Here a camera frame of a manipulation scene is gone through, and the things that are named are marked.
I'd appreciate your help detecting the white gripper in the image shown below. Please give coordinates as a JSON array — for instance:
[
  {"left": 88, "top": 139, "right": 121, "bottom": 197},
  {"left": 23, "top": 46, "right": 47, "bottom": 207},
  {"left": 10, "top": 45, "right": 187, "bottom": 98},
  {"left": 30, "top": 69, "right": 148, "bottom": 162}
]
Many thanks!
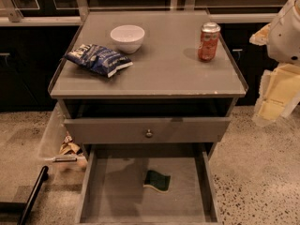
[{"left": 249, "top": 0, "right": 300, "bottom": 127}]

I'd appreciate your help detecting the green yellow sponge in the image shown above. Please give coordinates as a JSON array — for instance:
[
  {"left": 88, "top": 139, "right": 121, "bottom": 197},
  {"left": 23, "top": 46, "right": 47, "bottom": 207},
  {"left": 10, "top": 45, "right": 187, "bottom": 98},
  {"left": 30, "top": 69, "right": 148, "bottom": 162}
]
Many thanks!
[{"left": 143, "top": 170, "right": 171, "bottom": 193}]

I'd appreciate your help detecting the grey drawer cabinet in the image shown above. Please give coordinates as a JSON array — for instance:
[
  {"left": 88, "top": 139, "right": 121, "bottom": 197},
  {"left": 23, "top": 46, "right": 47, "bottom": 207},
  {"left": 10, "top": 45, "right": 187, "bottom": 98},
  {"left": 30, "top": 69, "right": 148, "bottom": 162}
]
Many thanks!
[{"left": 47, "top": 9, "right": 249, "bottom": 161}]

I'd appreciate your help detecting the grey top drawer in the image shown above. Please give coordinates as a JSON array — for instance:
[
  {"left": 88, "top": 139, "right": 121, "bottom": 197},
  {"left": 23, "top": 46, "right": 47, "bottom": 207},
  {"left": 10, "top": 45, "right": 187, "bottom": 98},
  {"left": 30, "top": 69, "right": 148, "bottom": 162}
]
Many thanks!
[{"left": 64, "top": 117, "right": 230, "bottom": 144}]

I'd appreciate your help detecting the grey open middle drawer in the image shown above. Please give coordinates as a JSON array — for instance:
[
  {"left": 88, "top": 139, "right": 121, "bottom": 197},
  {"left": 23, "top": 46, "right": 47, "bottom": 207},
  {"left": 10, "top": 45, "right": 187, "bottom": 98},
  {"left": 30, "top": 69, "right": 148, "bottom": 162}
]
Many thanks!
[{"left": 75, "top": 145, "right": 222, "bottom": 225}]

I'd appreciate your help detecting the orange soda can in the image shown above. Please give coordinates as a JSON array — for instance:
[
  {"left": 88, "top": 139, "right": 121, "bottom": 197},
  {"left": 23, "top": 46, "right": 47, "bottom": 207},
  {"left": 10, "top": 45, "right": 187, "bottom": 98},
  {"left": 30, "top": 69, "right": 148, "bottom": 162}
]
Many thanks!
[{"left": 198, "top": 22, "right": 220, "bottom": 62}]

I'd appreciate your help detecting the white ceramic bowl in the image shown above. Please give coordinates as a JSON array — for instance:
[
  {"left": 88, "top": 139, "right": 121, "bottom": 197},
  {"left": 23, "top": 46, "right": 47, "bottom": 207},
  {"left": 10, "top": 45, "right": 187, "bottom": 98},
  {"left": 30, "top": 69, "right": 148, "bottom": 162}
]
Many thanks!
[{"left": 111, "top": 25, "right": 145, "bottom": 54}]

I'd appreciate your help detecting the blue chip bag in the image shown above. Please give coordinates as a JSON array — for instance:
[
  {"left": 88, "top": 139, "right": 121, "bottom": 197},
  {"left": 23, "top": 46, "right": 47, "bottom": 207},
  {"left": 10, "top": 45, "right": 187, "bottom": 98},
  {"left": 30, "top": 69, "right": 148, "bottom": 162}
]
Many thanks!
[{"left": 65, "top": 44, "right": 133, "bottom": 78}]

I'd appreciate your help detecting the clear plastic storage bin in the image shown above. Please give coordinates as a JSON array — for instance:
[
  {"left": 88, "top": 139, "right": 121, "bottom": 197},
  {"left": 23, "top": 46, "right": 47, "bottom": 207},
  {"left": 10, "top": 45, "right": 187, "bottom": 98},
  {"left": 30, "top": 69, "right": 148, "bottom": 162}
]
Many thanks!
[{"left": 37, "top": 104, "right": 87, "bottom": 172}]

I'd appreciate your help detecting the black bar handle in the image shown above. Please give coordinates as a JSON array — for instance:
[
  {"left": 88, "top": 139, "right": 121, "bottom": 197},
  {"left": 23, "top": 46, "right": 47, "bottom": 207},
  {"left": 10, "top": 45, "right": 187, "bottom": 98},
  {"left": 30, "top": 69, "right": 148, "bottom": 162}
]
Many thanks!
[{"left": 17, "top": 166, "right": 49, "bottom": 225}]

